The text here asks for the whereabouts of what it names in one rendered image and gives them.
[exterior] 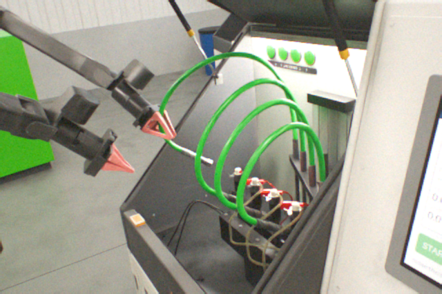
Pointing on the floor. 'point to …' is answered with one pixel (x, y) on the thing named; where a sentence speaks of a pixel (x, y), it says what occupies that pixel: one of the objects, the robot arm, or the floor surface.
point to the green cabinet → (12, 148)
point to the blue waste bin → (208, 45)
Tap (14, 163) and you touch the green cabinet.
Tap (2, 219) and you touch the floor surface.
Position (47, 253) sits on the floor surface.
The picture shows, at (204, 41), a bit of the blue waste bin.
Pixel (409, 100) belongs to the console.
